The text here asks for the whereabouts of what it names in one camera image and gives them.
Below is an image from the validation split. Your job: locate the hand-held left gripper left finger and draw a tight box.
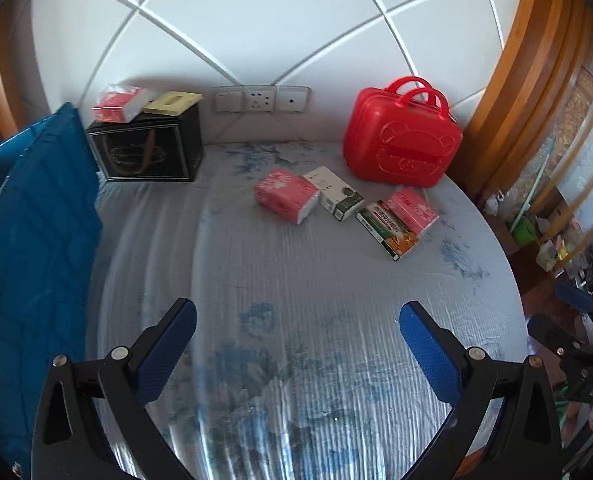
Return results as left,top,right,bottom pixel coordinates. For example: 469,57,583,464
30,297,198,480

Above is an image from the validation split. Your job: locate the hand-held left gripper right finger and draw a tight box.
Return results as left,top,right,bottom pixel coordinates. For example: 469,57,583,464
399,301,562,480

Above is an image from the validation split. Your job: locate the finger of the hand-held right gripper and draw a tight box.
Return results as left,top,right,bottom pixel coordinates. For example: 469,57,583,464
526,312,584,361
553,280,593,331

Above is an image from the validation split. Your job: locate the green and orange toothpaste box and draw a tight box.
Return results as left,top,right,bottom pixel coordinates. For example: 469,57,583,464
355,201,421,262

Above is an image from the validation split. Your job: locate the small pink tissue pack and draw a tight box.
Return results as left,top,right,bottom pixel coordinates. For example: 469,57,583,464
386,186,438,237

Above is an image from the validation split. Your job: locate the blue plastic crate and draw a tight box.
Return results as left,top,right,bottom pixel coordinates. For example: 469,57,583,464
0,102,103,466

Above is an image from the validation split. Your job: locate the white and green box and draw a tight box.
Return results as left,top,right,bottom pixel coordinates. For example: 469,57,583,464
302,166,365,221

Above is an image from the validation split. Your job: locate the large pink tissue pack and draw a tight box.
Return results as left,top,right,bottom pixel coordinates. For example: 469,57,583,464
255,168,321,224

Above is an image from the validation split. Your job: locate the green bag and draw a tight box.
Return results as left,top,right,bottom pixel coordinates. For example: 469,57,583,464
511,215,540,246

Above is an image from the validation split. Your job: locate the blue patterned bed sheet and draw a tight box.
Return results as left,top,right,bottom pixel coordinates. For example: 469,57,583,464
84,141,529,480

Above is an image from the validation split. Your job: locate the black gift box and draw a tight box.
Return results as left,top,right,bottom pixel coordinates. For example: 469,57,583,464
85,105,206,183

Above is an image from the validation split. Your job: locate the red hard-shell suitcase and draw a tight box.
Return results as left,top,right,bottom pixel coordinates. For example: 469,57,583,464
342,76,463,188

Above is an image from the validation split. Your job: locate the yellow flat box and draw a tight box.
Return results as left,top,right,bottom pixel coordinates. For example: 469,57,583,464
142,91,204,116

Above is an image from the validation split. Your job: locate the green-handled stick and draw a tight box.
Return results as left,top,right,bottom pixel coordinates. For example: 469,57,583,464
506,140,557,231

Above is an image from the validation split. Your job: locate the white wall switch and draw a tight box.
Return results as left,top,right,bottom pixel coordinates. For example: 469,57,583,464
212,86,247,115

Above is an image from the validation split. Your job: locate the white wall socket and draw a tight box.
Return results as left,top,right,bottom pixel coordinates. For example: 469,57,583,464
245,85,278,114

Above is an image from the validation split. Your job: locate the white wall outlet plate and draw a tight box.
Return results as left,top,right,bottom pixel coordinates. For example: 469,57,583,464
276,86,310,114

